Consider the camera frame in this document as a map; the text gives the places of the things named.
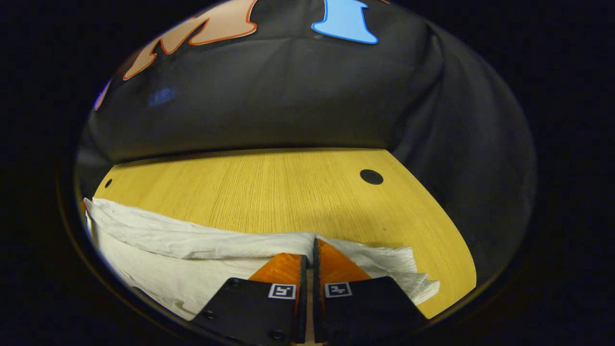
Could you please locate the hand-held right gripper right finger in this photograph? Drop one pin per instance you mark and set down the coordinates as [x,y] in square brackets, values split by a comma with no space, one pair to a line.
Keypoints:
[317,269]

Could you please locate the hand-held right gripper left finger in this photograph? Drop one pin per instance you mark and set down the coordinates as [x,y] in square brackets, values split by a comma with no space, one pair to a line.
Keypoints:
[303,298]

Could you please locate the white jeans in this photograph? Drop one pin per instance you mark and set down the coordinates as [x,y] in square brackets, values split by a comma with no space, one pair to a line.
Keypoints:
[158,240]

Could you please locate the black backdrop cloth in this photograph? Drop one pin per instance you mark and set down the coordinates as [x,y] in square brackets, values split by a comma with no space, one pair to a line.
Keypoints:
[269,105]

